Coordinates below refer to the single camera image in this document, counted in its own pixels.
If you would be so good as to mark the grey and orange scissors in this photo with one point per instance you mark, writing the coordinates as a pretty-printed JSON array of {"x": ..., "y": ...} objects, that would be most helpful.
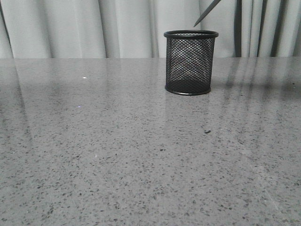
[{"x": 207, "y": 11}]

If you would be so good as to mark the black mesh pen bucket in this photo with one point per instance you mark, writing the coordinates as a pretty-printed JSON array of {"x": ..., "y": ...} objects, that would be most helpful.
[{"x": 189, "y": 61}]

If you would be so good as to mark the grey curtain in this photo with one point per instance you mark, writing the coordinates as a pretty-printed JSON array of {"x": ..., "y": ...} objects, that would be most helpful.
[{"x": 135, "y": 28}]

